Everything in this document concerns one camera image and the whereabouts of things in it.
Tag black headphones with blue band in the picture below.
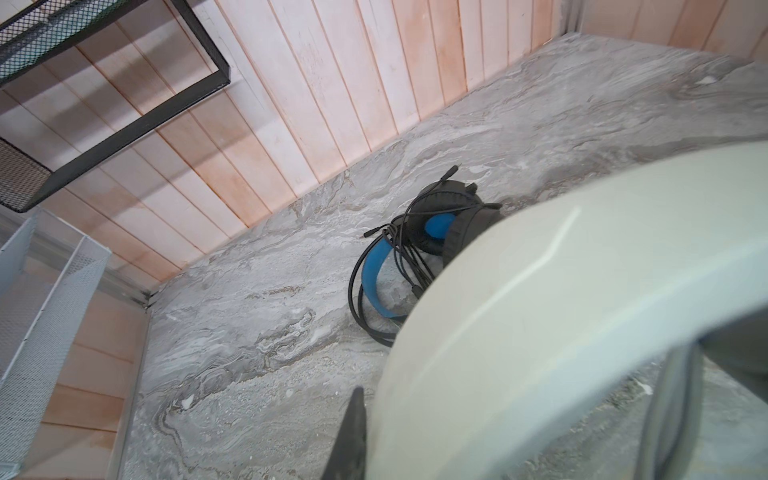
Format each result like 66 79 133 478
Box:
347 165 505 347

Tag white wire mesh shelf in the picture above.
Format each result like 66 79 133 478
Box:
1 210 111 479

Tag black wire mesh basket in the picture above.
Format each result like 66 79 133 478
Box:
1 1 232 217

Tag white headphone cable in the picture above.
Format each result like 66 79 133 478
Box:
632 341 706 480

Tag black headphone cable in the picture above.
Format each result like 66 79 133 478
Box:
362 165 504 298

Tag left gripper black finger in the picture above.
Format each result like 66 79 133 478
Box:
321 387 367 480

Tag white headphones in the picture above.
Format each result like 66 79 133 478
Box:
365 142 767 479

